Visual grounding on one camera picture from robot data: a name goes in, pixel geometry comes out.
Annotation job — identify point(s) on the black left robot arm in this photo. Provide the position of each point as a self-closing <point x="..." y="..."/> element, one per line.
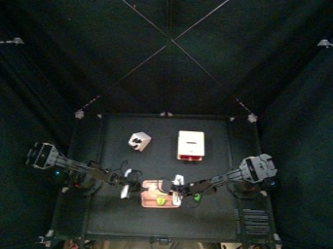
<point x="74" y="163"/>

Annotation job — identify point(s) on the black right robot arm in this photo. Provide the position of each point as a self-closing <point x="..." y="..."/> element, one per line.
<point x="243" y="173"/>

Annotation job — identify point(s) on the small green toy piece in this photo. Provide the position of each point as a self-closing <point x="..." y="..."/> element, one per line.
<point x="197" y="196"/>

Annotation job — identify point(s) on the grey knife block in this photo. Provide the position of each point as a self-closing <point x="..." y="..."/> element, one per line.
<point x="140" y="141"/>

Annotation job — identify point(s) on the white and red toy toaster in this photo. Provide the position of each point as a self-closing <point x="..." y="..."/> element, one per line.
<point x="190" y="145"/>

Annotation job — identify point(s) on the grey frame corner bracket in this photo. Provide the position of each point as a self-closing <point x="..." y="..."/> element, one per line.
<point x="18" y="41"/>
<point x="324" y="42"/>
<point x="79" y="113"/>
<point x="252" y="117"/>

